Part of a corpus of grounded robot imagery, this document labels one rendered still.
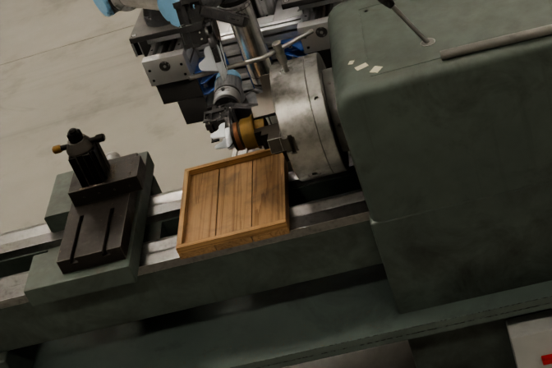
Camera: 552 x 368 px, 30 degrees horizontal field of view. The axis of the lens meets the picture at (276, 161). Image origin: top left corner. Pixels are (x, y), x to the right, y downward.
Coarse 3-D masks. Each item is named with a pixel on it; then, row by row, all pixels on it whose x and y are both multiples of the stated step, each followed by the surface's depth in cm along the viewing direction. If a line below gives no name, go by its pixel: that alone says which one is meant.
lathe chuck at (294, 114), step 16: (272, 64) 265; (288, 64) 260; (272, 80) 257; (288, 80) 255; (304, 80) 254; (272, 96) 254; (288, 96) 253; (304, 96) 252; (288, 112) 252; (304, 112) 252; (288, 128) 252; (304, 128) 252; (304, 144) 253; (320, 144) 253; (304, 160) 256; (320, 160) 256; (304, 176) 262; (320, 176) 264
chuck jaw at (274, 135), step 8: (256, 128) 266; (264, 128) 264; (272, 128) 262; (256, 136) 264; (264, 136) 260; (272, 136) 257; (280, 136) 255; (288, 136) 254; (264, 144) 261; (272, 144) 256; (280, 144) 256; (288, 144) 254; (296, 144) 254; (272, 152) 257
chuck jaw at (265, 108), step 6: (264, 78) 269; (264, 84) 268; (264, 90) 268; (270, 90) 268; (258, 96) 268; (264, 96) 268; (270, 96) 268; (258, 102) 268; (264, 102) 268; (270, 102) 268; (252, 108) 268; (258, 108) 268; (264, 108) 268; (270, 108) 267; (258, 114) 268; (264, 114) 268; (270, 114) 268
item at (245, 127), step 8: (240, 120) 268; (248, 120) 267; (256, 120) 268; (264, 120) 270; (232, 128) 268; (240, 128) 266; (248, 128) 266; (232, 136) 267; (240, 136) 267; (248, 136) 266; (240, 144) 267; (248, 144) 267; (256, 144) 266
